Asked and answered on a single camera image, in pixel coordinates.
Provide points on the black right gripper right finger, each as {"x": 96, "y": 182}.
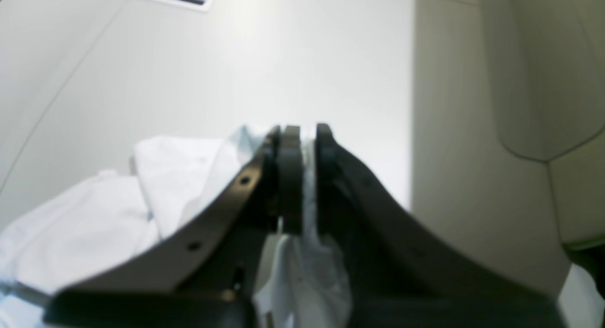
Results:
{"x": 400, "y": 274}

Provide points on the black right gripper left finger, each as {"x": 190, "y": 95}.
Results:
{"x": 204, "y": 275}

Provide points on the white t-shirt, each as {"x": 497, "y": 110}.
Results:
{"x": 111, "y": 218}

